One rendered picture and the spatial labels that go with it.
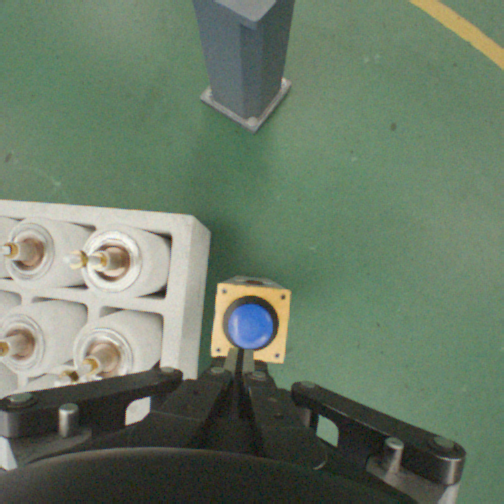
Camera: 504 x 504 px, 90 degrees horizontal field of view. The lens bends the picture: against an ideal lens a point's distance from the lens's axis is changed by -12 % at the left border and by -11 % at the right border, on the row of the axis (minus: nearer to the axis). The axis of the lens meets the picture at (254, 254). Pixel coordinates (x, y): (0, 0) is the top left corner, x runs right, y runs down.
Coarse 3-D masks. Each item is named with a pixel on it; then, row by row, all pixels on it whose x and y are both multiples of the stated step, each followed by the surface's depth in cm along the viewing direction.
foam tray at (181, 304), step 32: (96, 224) 41; (128, 224) 41; (160, 224) 41; (192, 224) 41; (192, 256) 43; (0, 288) 40; (64, 288) 40; (192, 288) 45; (192, 320) 47; (192, 352) 50
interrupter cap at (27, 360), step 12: (0, 324) 32; (12, 324) 32; (24, 324) 32; (36, 324) 32; (0, 336) 32; (36, 336) 32; (36, 348) 32; (12, 360) 32; (24, 360) 32; (36, 360) 32
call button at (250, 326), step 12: (240, 312) 25; (252, 312) 25; (264, 312) 25; (228, 324) 25; (240, 324) 25; (252, 324) 25; (264, 324) 25; (240, 336) 25; (252, 336) 25; (264, 336) 25
